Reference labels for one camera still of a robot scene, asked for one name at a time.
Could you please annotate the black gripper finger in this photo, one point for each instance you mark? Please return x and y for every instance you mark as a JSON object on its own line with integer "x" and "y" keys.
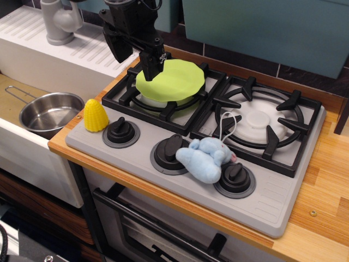
{"x": 152, "y": 64}
{"x": 119, "y": 48}

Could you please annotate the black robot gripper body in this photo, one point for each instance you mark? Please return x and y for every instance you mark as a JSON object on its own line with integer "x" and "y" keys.
{"x": 135, "y": 22}

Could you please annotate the light blue stuffed hippo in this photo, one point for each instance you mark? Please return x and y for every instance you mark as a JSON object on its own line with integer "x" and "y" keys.
{"x": 204, "y": 158}

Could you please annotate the lime green plastic plate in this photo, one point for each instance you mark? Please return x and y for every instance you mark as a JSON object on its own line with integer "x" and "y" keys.
{"x": 179, "y": 80}

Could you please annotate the white left burner disc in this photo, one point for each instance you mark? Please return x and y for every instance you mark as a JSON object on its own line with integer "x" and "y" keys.
{"x": 152, "y": 105}

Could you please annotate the white burner disc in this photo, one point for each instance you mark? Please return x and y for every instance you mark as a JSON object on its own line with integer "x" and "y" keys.
{"x": 152, "y": 105}
{"x": 256, "y": 117}

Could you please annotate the black left burner grate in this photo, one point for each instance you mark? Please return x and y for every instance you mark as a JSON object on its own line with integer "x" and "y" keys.
{"x": 182, "y": 122}

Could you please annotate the black burner grate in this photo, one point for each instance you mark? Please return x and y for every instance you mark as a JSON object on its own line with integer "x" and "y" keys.
{"x": 182, "y": 122}
{"x": 303, "y": 117}

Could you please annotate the grey toy faucet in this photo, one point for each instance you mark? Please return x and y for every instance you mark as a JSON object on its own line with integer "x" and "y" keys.
{"x": 60, "y": 23}

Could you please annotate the yellow toy corn cob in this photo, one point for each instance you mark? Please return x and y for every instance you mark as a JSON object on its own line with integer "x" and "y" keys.
{"x": 95, "y": 116}

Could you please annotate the black left stove knob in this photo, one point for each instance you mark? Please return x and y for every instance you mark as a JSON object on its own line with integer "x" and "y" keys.
{"x": 121, "y": 133}

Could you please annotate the black stove knob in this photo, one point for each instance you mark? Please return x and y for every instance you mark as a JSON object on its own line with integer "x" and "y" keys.
{"x": 121, "y": 133}
{"x": 236, "y": 181}
{"x": 163, "y": 155}

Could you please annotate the white toy sink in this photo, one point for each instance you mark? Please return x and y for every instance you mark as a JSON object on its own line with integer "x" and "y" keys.
{"x": 83, "y": 67}

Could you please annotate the black middle stove knob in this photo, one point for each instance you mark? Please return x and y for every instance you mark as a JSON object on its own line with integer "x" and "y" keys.
{"x": 163, "y": 155}

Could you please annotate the stainless steel pot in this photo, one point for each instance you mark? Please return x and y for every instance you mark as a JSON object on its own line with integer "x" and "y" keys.
{"x": 48, "y": 114}

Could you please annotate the white right burner disc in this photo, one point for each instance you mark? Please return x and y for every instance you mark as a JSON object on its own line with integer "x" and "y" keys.
{"x": 256, "y": 117}

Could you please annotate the grey toy stove top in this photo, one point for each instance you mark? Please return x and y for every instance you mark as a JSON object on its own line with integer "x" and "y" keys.
{"x": 267, "y": 209}

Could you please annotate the black right burner grate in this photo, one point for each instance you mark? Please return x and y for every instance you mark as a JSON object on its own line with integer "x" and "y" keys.
{"x": 303, "y": 117}

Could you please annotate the black right stove knob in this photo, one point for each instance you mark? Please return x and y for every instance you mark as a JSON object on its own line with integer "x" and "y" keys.
{"x": 236, "y": 181}

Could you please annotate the teal cabinet box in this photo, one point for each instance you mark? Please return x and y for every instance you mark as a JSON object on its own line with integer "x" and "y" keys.
{"x": 307, "y": 35}

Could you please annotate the toy oven door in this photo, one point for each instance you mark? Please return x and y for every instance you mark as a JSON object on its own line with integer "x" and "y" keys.
{"x": 147, "y": 230}

